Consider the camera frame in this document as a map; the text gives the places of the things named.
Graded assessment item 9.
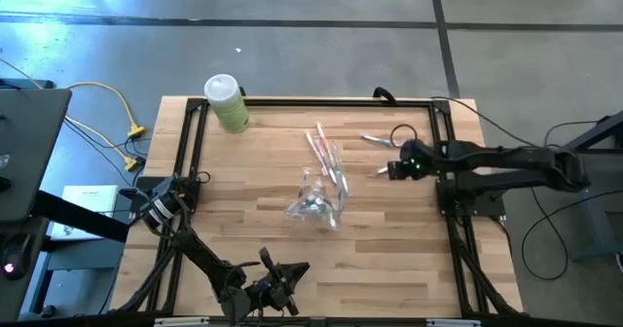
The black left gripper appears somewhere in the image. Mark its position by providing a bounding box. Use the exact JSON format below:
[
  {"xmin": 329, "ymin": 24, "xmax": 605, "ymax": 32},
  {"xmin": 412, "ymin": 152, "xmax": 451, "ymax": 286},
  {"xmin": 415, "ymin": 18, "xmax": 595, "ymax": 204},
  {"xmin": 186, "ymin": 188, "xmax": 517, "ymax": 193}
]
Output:
[{"xmin": 241, "ymin": 246, "xmax": 312, "ymax": 317}]

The blue white toothbrush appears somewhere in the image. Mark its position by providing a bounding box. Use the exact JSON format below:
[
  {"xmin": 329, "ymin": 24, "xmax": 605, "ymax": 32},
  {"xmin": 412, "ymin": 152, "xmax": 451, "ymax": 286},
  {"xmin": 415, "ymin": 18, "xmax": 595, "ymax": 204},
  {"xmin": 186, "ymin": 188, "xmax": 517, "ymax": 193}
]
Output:
[{"xmin": 335, "ymin": 178, "xmax": 346, "ymax": 216}]

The clear acrylic organizer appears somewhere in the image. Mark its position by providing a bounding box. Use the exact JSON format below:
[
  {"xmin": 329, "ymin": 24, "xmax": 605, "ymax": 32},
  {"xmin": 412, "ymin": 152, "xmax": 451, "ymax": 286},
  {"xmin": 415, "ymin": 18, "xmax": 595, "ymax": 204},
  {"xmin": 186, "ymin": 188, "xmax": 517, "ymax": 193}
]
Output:
[{"xmin": 283, "ymin": 180, "xmax": 343, "ymax": 231}]

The green disinfecting wipes canister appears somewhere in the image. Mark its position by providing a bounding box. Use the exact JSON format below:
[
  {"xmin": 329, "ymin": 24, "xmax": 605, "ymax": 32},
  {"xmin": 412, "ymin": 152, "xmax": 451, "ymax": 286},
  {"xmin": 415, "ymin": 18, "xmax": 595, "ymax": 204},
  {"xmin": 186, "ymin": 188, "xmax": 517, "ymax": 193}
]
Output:
[{"xmin": 202, "ymin": 73, "xmax": 251, "ymax": 134}]

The white cardboard box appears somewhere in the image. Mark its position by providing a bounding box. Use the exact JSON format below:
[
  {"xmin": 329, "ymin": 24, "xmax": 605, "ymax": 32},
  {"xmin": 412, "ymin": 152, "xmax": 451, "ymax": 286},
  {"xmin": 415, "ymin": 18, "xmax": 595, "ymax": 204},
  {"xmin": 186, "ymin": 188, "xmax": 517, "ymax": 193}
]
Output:
[{"xmin": 50, "ymin": 184, "xmax": 121, "ymax": 241}]

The black device with pink light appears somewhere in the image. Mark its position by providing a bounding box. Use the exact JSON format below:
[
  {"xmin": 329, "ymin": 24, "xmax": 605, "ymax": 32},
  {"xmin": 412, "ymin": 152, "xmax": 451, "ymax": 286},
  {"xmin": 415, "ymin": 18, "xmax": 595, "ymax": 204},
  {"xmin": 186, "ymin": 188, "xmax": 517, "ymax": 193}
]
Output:
[{"xmin": 0, "ymin": 232, "xmax": 34, "ymax": 283}]

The grey side desk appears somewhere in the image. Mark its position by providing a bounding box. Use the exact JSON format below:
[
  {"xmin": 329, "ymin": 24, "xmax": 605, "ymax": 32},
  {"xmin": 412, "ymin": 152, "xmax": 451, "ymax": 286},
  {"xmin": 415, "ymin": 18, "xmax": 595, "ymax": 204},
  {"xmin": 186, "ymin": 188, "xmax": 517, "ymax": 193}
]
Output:
[{"xmin": 0, "ymin": 87, "xmax": 73, "ymax": 224}]

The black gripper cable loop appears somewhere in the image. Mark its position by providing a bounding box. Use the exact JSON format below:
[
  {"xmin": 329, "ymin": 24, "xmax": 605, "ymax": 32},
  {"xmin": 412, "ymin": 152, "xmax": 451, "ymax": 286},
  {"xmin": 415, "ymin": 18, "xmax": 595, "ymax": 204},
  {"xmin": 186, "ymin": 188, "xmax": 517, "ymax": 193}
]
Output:
[{"xmin": 388, "ymin": 123, "xmax": 420, "ymax": 149}]

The black cable hook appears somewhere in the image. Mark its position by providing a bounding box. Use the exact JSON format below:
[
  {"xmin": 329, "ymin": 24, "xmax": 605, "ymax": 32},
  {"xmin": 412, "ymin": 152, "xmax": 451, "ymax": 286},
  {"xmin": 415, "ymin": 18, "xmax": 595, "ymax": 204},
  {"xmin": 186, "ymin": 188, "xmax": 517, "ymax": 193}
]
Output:
[{"xmin": 372, "ymin": 86, "xmax": 398, "ymax": 104}]

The long black arm cable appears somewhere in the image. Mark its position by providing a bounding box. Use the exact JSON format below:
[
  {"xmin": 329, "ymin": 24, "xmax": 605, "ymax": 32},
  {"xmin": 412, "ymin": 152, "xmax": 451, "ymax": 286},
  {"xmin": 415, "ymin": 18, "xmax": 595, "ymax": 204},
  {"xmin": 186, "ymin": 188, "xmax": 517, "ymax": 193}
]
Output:
[{"xmin": 430, "ymin": 94, "xmax": 541, "ymax": 148}]

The black aluminium table frame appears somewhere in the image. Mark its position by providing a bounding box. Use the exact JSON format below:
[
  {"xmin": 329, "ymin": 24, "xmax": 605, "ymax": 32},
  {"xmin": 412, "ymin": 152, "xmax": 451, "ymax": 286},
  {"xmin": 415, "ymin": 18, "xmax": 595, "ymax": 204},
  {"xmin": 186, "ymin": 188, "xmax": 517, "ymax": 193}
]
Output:
[{"xmin": 112, "ymin": 95, "xmax": 525, "ymax": 321}]

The black floor cable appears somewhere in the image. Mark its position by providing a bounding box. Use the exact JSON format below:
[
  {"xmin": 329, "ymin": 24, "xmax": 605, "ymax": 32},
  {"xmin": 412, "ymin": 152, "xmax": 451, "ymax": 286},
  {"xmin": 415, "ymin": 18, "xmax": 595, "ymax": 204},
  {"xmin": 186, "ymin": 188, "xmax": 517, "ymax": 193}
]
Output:
[
  {"xmin": 543, "ymin": 120, "xmax": 600, "ymax": 148},
  {"xmin": 520, "ymin": 189, "xmax": 623, "ymax": 282}
]

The yellow extension cable with plug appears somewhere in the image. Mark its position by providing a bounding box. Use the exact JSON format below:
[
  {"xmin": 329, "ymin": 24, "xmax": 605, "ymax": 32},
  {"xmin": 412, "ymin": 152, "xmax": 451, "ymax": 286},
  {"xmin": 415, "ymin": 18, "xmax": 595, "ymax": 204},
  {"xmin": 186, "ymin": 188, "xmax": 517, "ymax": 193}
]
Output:
[
  {"xmin": 64, "ymin": 81, "xmax": 148, "ymax": 139},
  {"xmin": 0, "ymin": 56, "xmax": 143, "ymax": 173}
]

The black diagonal frame strut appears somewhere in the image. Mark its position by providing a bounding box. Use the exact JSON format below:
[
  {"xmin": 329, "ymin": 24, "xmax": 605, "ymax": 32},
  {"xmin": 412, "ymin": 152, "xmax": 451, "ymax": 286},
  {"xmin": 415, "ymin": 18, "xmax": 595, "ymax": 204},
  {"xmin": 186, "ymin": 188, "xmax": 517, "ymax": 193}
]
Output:
[{"xmin": 28, "ymin": 189, "xmax": 131, "ymax": 244}]

